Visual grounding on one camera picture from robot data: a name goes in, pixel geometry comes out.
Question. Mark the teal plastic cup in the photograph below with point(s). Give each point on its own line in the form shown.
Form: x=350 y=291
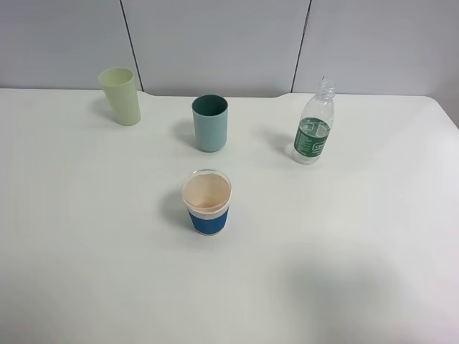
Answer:
x=210 y=115

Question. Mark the clear bottle green label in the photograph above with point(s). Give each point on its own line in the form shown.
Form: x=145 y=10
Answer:
x=315 y=124

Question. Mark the glass cup blue sleeve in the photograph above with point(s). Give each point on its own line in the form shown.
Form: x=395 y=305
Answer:
x=207 y=194

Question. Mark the pale green plastic cup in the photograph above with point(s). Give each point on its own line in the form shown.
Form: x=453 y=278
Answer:
x=119 y=87

